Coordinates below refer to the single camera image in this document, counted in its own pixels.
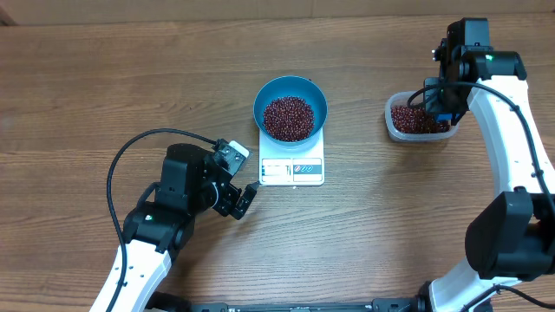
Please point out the red adzuki beans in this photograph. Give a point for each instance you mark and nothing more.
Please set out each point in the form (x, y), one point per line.
(291, 119)

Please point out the teal metal bowl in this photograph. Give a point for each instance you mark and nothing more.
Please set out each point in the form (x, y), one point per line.
(294, 86)

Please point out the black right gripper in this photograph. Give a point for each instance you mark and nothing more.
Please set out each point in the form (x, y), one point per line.
(454, 113)

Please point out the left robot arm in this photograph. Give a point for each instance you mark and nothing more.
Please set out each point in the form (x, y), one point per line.
(192, 181)

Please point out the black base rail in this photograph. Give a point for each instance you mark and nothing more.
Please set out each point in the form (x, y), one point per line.
(286, 307)

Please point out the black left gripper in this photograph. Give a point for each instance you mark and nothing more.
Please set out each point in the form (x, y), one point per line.
(230, 193)

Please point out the clear plastic food container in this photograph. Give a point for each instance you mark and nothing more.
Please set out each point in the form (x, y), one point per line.
(396, 134)

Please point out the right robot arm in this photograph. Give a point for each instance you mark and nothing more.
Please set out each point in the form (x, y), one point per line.
(512, 240)

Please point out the blue plastic measuring scoop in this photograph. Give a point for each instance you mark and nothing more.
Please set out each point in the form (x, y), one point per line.
(443, 117)

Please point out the white digital kitchen scale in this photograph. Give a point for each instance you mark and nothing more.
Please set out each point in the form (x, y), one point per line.
(290, 163)

